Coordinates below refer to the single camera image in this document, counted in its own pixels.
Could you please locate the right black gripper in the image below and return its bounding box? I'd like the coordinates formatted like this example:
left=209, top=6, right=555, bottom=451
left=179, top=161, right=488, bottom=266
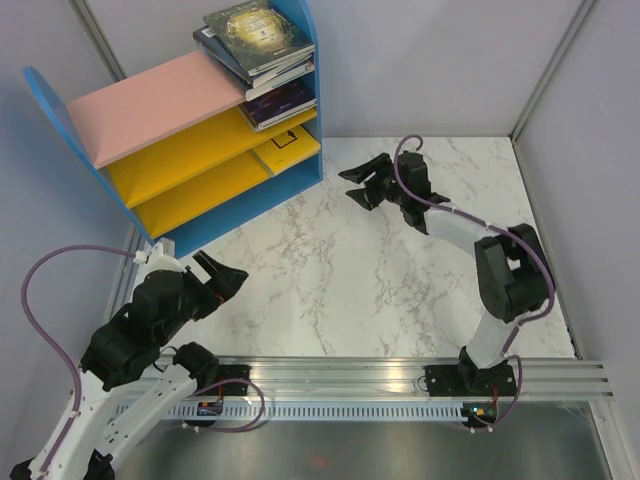
left=338, top=151, right=407, bottom=211

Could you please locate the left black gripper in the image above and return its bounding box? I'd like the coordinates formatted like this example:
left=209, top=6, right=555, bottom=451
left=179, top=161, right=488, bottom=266
left=156, top=249, right=248, bottom=345

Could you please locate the yellow letter L book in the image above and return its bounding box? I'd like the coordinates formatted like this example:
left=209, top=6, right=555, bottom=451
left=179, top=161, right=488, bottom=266
left=252, top=125, right=321, bottom=176

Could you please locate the dark purple book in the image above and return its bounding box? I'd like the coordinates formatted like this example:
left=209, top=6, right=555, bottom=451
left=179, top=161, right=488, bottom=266
left=240, top=96, right=317, bottom=122

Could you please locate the black Moon and Sixpence book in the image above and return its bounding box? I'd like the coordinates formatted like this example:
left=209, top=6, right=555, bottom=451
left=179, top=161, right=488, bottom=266
left=238, top=105, right=315, bottom=132

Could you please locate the teal ocean cover book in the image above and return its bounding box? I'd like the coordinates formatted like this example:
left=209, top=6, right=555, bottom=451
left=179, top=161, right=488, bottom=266
left=246, top=74, right=315, bottom=102

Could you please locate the green Alice Wonderland book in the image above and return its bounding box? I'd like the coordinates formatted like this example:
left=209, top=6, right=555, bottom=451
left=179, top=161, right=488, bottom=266
left=203, top=1, right=315, bottom=77

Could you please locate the light blue fish book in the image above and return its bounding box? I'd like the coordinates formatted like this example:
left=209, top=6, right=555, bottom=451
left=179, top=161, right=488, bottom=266
left=249, top=150, right=275, bottom=178

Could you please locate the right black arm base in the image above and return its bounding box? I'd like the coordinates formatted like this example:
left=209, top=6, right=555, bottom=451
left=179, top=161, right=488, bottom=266
left=424, top=347, right=517, bottom=397

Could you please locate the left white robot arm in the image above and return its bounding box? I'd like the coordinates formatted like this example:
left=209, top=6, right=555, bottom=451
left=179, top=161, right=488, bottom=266
left=10, top=244, right=253, bottom=479

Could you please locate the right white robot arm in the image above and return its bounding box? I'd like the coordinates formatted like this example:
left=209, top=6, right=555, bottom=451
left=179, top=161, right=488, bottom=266
left=338, top=151, right=554, bottom=394

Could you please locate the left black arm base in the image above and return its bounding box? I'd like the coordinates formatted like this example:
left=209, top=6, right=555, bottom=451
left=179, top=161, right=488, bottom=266
left=171, top=342, right=251, bottom=399

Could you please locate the blue pink yellow bookshelf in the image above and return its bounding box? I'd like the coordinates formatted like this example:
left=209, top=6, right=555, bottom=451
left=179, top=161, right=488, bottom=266
left=22, top=0, right=325, bottom=256

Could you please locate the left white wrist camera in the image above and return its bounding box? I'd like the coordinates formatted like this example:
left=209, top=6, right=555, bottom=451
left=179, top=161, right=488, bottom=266
left=133, top=238, right=184, bottom=274

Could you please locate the white slotted cable duct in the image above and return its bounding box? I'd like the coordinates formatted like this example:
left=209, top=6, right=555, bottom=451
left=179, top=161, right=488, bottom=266
left=114, top=399, right=501, bottom=424

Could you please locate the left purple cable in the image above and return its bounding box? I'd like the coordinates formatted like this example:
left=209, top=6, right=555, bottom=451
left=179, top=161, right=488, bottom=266
left=22, top=244, right=139, bottom=474

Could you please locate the aluminium mounting rail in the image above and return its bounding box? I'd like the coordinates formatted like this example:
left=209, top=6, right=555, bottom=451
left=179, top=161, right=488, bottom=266
left=119, top=357, right=616, bottom=401

